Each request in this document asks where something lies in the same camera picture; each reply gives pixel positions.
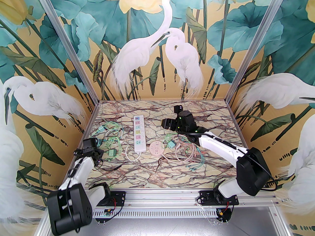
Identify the pink socket cord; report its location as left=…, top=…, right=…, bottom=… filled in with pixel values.
left=160, top=135, right=198, bottom=165

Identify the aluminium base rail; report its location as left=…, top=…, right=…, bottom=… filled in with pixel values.
left=50, top=188, right=277, bottom=207

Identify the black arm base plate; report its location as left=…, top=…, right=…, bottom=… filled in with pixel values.
left=199, top=190, right=239, bottom=206
left=108, top=191, right=126, bottom=206

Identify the white power strip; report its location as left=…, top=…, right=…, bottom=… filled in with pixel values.
left=133, top=115, right=145, bottom=153

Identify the aluminium frame post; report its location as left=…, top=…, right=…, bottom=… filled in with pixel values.
left=31, top=0, right=100, bottom=104
left=227, top=0, right=294, bottom=105

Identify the white power strip cord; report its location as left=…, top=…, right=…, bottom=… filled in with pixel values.
left=126, top=145, right=142, bottom=162

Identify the light green USB cable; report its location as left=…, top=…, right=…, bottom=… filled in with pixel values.
left=105, top=136, right=123, bottom=160

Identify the slotted metal plate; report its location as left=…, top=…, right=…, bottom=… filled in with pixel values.
left=91, top=207, right=276, bottom=218

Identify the round pink socket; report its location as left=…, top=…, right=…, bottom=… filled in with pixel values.
left=149, top=142, right=165, bottom=157

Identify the grey metal tray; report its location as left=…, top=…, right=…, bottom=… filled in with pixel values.
left=37, top=217, right=283, bottom=236

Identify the thin light green cable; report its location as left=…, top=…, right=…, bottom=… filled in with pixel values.
left=164, top=133, right=180, bottom=144

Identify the thin teal USB cable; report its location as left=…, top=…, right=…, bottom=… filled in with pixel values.
left=98, top=121, right=124, bottom=133

